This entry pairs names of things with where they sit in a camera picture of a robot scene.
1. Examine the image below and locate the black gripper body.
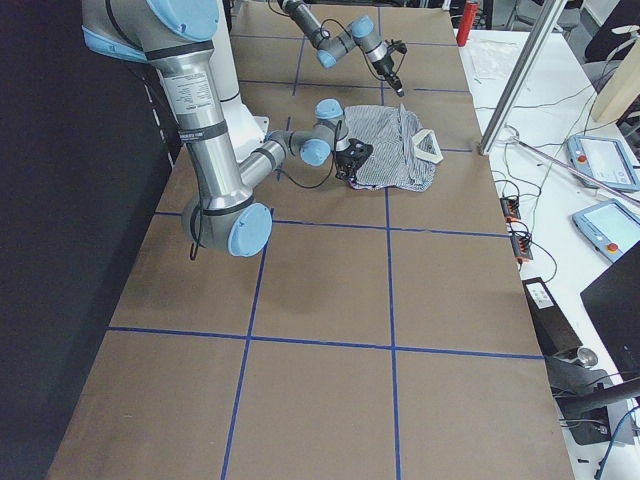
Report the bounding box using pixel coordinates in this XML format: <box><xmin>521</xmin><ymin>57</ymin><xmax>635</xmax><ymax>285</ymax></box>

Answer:
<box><xmin>334</xmin><ymin>138</ymin><xmax>373</xmax><ymax>175</ymax></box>
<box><xmin>369</xmin><ymin>47</ymin><xmax>399</xmax><ymax>80</ymax></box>

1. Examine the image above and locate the striped polo shirt white collar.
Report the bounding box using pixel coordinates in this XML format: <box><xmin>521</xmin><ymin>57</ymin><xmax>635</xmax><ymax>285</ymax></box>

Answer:
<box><xmin>345</xmin><ymin>104</ymin><xmax>442</xmax><ymax>192</ymax></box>

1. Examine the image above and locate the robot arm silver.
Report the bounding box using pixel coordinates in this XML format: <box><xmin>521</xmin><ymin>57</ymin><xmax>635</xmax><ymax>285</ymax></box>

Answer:
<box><xmin>82</xmin><ymin>1</ymin><xmax>373</xmax><ymax>257</ymax></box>
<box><xmin>278</xmin><ymin>1</ymin><xmax>407</xmax><ymax>97</ymax></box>

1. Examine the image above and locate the red cylinder bottle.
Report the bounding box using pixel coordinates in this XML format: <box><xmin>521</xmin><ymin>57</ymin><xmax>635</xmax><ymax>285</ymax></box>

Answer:
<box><xmin>456</xmin><ymin>0</ymin><xmax>479</xmax><ymax>47</ymax></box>

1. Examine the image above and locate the orange black connector strip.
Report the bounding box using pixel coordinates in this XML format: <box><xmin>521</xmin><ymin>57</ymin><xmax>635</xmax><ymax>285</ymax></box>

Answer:
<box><xmin>499</xmin><ymin>195</ymin><xmax>533</xmax><ymax>266</ymax></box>

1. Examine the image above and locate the upper teach pendant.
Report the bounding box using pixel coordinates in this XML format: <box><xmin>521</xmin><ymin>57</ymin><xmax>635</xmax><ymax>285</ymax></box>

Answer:
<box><xmin>567</xmin><ymin>135</ymin><xmax>639</xmax><ymax>193</ymax></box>

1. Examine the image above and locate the teach pendant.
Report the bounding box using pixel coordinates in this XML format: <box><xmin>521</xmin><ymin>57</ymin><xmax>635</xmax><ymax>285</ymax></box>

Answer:
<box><xmin>571</xmin><ymin>199</ymin><xmax>639</xmax><ymax>263</ymax></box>
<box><xmin>567</xmin><ymin>135</ymin><xmax>639</xmax><ymax>193</ymax></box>

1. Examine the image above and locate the lower teach pendant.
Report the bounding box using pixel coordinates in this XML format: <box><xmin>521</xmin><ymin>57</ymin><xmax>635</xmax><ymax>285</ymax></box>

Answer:
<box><xmin>571</xmin><ymin>199</ymin><xmax>639</xmax><ymax>263</ymax></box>

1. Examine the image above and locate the black rectangular box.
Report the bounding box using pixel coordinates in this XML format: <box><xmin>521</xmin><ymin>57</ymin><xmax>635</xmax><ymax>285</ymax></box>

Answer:
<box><xmin>522</xmin><ymin>277</ymin><xmax>582</xmax><ymax>356</ymax></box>

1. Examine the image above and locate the black monitor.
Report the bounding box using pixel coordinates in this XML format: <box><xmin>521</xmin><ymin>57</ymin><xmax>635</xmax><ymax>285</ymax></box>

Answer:
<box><xmin>580</xmin><ymin>245</ymin><xmax>639</xmax><ymax>371</ymax></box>

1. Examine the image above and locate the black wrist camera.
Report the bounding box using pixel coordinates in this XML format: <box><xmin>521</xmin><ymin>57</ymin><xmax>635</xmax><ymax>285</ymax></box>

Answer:
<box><xmin>387</xmin><ymin>39</ymin><xmax>407</xmax><ymax>55</ymax></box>

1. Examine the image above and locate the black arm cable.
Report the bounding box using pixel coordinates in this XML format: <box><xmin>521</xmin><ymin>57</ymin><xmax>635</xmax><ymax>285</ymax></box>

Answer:
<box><xmin>188</xmin><ymin>119</ymin><xmax>346</xmax><ymax>261</ymax></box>

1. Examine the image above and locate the aluminium frame post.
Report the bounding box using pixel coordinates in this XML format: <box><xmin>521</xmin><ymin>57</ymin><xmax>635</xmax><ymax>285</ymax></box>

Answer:
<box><xmin>478</xmin><ymin>0</ymin><xmax>567</xmax><ymax>156</ymax></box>

